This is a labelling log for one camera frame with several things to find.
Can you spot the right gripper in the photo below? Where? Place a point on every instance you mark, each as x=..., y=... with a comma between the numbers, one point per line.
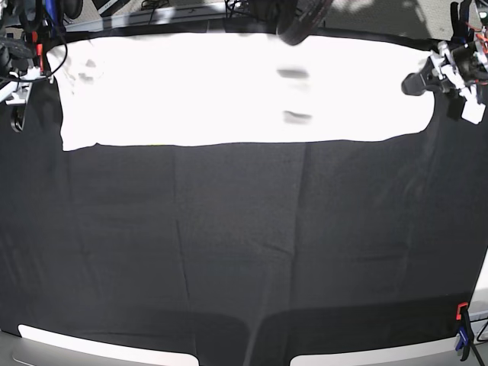
x=17, y=92

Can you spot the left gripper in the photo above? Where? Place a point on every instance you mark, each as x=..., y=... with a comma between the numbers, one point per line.
x=460, y=66

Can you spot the white printed t-shirt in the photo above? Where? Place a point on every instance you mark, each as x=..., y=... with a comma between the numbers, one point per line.
x=206, y=89

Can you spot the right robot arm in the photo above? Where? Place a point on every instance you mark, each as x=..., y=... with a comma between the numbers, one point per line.
x=25, y=28

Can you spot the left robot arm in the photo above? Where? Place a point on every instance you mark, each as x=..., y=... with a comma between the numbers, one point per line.
x=480, y=34

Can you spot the red black clamp far left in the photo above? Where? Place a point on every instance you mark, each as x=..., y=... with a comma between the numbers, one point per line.
x=33, y=39

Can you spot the blue clamp far right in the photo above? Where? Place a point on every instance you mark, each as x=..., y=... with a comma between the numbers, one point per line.
x=460, y=13

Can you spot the blue clamp far left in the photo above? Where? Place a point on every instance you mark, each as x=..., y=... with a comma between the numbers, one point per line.
x=55, y=15

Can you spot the black table cloth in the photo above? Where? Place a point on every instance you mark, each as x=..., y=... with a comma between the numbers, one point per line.
x=242, y=253

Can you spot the red blue clamp near right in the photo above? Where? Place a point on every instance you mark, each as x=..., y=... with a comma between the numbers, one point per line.
x=464, y=331

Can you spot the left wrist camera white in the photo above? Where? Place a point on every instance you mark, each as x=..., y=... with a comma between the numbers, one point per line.
x=473, y=111

